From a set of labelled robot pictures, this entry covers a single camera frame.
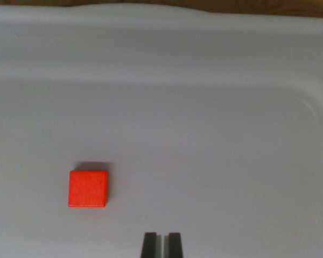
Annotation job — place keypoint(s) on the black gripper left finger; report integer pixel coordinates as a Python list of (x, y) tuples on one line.
[(149, 246)]

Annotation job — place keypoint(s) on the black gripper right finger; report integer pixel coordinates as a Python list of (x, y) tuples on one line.
[(175, 246)]

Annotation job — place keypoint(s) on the red square block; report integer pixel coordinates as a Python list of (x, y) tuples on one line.
[(87, 189)]

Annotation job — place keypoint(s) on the grey plastic tray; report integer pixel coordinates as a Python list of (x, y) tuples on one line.
[(177, 107)]

